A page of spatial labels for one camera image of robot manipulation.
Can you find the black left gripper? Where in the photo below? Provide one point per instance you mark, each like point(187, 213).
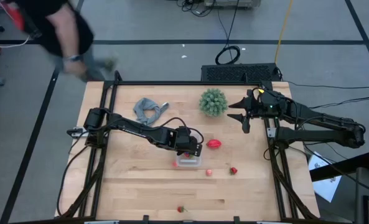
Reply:
point(188, 143)

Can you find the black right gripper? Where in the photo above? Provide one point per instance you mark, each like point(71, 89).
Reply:
point(265, 107)

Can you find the clear plastic tupperware container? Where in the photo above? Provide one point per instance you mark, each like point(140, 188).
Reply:
point(188, 162)

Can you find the red toy dragon fruit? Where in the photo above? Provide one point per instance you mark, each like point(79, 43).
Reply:
point(213, 143)

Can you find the pink toy lychee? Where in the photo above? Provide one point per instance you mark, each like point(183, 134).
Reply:
point(208, 172)

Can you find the red toy strawberry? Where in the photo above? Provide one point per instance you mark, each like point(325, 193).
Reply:
point(233, 170)
point(180, 209)

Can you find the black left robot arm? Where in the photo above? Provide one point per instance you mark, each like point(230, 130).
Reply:
point(134, 129)

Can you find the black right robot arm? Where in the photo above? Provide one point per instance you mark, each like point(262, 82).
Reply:
point(327, 119)

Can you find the green potted succulent plant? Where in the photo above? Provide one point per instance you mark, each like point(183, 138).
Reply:
point(213, 102)

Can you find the black computer tower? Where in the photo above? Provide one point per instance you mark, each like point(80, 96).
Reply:
point(240, 73)

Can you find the grey crumpled cloth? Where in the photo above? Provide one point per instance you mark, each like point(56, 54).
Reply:
point(139, 107)

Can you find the grey equipment box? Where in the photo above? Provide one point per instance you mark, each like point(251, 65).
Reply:
point(231, 2)

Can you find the white paper sheet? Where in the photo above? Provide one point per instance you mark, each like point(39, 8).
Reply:
point(325, 186)

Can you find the person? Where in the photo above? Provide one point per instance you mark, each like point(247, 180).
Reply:
point(63, 28)

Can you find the black metal table frame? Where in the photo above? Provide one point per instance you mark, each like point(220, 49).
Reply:
point(187, 83)

